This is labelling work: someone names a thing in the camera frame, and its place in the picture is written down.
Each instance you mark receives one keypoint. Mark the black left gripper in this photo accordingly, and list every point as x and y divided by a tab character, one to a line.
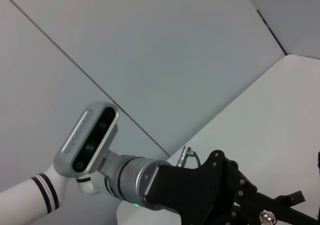
195	192

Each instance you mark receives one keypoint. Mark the silver zipper pull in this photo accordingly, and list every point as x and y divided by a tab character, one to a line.
267	217

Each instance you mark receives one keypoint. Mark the white and silver left arm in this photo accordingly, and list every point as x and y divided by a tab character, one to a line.
132	177

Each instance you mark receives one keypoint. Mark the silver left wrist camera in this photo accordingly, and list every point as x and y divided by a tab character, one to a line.
85	140

